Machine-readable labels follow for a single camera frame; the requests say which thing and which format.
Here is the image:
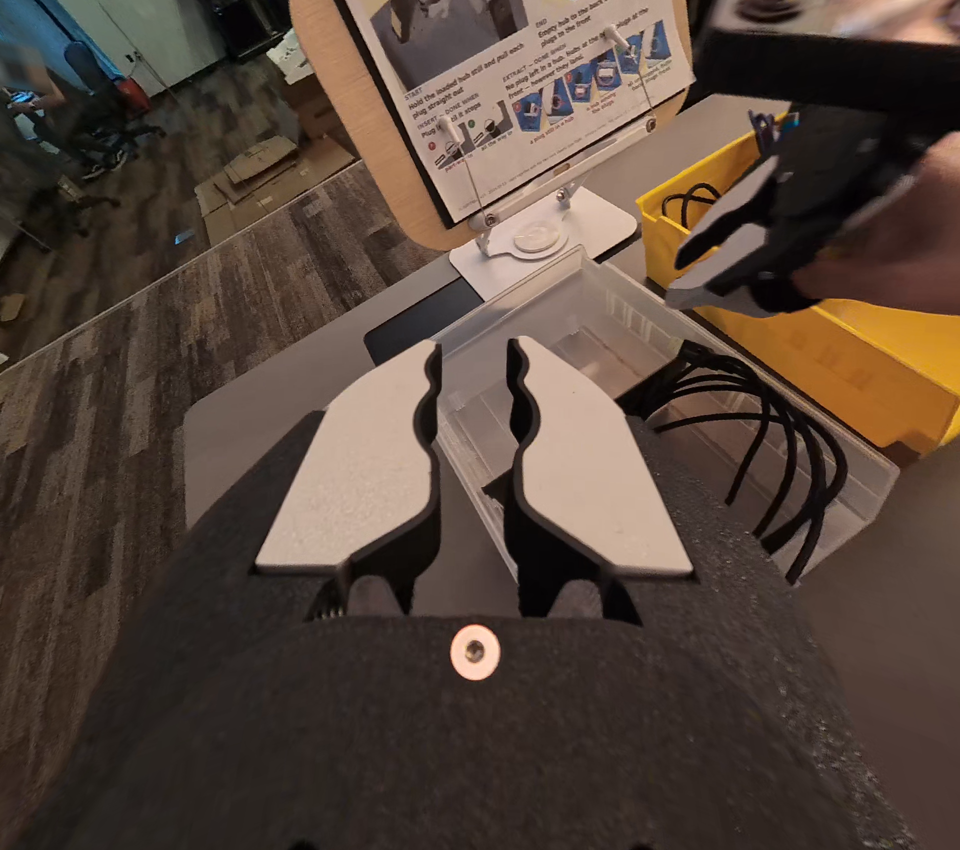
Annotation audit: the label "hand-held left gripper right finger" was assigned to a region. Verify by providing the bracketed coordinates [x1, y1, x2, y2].
[504, 336, 696, 581]

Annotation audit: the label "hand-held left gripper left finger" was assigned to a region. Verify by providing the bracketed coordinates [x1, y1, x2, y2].
[255, 340, 444, 580]

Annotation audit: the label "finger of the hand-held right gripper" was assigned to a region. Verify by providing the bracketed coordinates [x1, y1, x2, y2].
[664, 261, 777, 320]
[673, 156, 783, 271]

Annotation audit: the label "clear plastic bin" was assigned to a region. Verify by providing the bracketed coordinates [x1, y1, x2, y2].
[435, 246, 901, 585]

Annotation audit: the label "yellow plastic bin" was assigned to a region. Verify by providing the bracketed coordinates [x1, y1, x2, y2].
[636, 111, 960, 469]

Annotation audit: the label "person's right hand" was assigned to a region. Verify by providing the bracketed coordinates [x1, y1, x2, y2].
[791, 133, 960, 316]

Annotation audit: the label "dark rectangular pad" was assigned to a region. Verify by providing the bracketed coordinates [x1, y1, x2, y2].
[363, 278, 485, 365]

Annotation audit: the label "printed instruction sheet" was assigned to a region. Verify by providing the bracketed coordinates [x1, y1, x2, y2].
[288, 0, 695, 225]

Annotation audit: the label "wooden document stand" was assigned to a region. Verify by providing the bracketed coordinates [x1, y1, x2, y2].
[288, 0, 695, 302]

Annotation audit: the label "flattened cardboard pieces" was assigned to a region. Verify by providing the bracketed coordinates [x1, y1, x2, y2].
[193, 133, 357, 245]

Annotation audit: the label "black office chair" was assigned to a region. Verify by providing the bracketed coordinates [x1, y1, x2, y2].
[63, 40, 168, 180]

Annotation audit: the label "bundle of black cables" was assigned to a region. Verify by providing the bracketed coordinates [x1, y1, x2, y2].
[618, 338, 849, 585]

